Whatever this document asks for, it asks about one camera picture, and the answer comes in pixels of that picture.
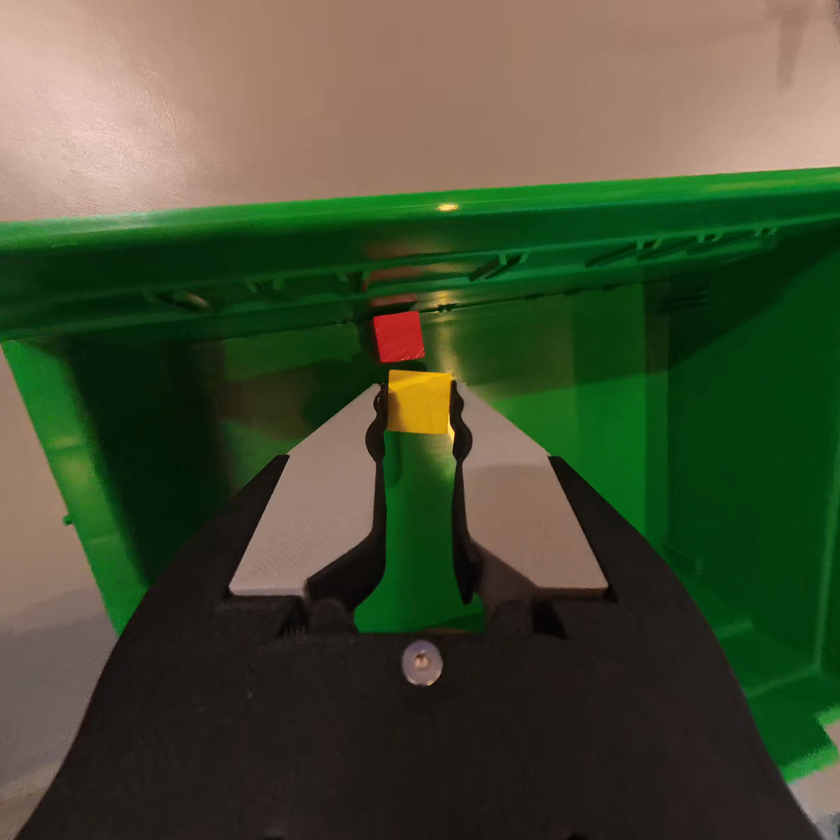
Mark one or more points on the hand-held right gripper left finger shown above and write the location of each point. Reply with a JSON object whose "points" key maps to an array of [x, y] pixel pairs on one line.
{"points": [[308, 518]]}

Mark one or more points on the grey desk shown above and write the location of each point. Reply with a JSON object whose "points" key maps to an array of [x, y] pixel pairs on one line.
{"points": [[394, 98]]}

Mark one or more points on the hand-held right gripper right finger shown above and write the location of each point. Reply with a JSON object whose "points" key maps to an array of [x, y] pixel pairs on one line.
{"points": [[525, 518]]}

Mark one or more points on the small red cube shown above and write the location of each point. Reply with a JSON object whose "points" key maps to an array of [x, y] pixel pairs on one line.
{"points": [[397, 338]]}

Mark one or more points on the green plastic bin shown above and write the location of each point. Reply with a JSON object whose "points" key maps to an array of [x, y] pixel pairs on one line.
{"points": [[590, 459]]}

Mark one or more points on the yellow cube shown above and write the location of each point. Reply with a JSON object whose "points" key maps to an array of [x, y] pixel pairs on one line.
{"points": [[420, 403]]}

